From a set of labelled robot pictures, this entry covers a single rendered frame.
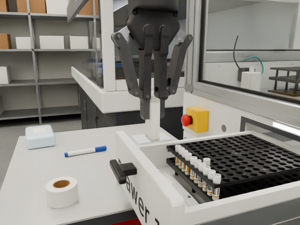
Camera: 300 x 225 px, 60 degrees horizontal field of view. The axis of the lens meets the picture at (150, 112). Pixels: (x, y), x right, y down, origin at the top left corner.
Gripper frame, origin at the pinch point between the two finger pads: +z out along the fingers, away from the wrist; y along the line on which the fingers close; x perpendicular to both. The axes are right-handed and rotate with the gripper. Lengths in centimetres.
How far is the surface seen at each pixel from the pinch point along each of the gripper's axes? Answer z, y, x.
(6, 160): 97, -64, 242
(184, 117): 9.5, 23.6, 32.5
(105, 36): -17, 8, 80
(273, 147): 8.6, 27.1, -0.1
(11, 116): 81, -73, 368
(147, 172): 6.3, -3.1, -6.2
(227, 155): 8.8, 15.6, 0.1
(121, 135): 6.0, -2.7, 10.6
